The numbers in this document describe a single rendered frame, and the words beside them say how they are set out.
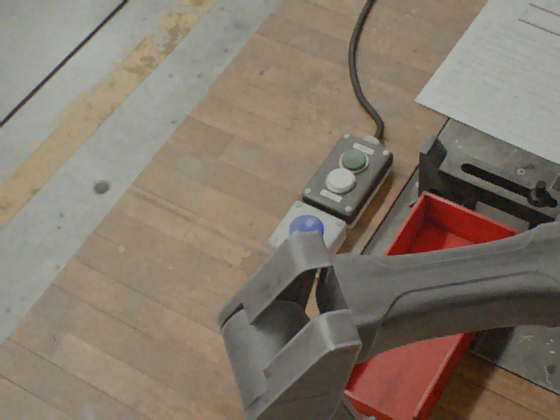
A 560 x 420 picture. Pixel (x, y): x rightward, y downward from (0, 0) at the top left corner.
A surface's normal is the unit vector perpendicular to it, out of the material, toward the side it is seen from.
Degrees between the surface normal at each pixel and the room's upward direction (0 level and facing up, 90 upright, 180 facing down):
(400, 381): 0
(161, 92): 0
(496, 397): 0
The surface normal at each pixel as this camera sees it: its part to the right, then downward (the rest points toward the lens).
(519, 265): 0.14, -0.62
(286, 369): -0.80, -0.15
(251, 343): -0.54, -0.37
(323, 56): -0.09, -0.57
